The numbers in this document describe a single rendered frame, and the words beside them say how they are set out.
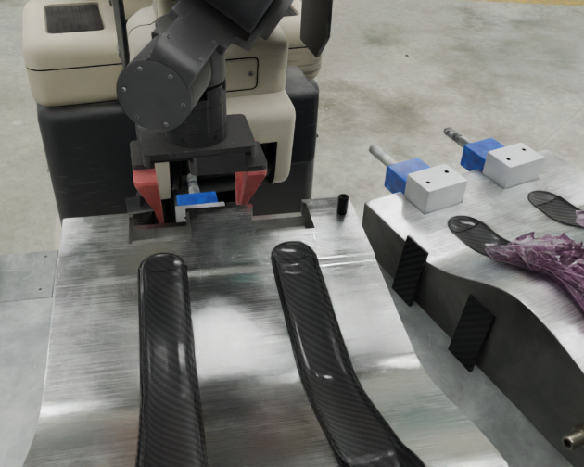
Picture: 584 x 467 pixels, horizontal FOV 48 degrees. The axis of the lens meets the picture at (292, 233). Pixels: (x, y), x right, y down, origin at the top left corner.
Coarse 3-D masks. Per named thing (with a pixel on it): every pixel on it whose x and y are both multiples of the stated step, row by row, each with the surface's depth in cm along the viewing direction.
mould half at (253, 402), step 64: (64, 256) 53; (128, 256) 54; (192, 256) 54; (256, 256) 54; (320, 256) 55; (64, 320) 48; (128, 320) 48; (192, 320) 49; (256, 320) 49; (384, 320) 50; (64, 384) 44; (128, 384) 44; (256, 384) 44; (384, 384) 44; (64, 448) 38; (128, 448) 38; (256, 448) 37; (320, 448) 37; (448, 448) 36
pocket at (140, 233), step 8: (152, 224) 59; (160, 224) 60; (168, 224) 60; (176, 224) 60; (184, 224) 60; (136, 232) 59; (144, 232) 59; (152, 232) 59; (160, 232) 59; (168, 232) 60; (176, 232) 60; (184, 232) 60; (136, 240) 59; (144, 240) 60; (152, 240) 60; (160, 240) 60; (168, 240) 60
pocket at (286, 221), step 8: (304, 208) 61; (256, 216) 61; (264, 216) 61; (272, 216) 61; (280, 216) 61; (288, 216) 61; (296, 216) 61; (304, 216) 62; (256, 224) 61; (264, 224) 61; (272, 224) 61; (280, 224) 62; (288, 224) 62; (296, 224) 62; (304, 224) 62; (312, 224) 58; (256, 232) 61; (264, 232) 61
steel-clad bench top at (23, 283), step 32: (0, 256) 67; (32, 256) 67; (0, 288) 63; (32, 288) 63; (0, 320) 60; (32, 320) 60; (416, 320) 62; (0, 352) 57; (32, 352) 57; (416, 352) 58; (448, 352) 59; (0, 384) 54; (32, 384) 54; (448, 384) 56; (480, 384) 56; (0, 416) 51; (32, 416) 52; (480, 416) 53; (512, 416) 53; (0, 448) 49; (512, 448) 51; (544, 448) 51
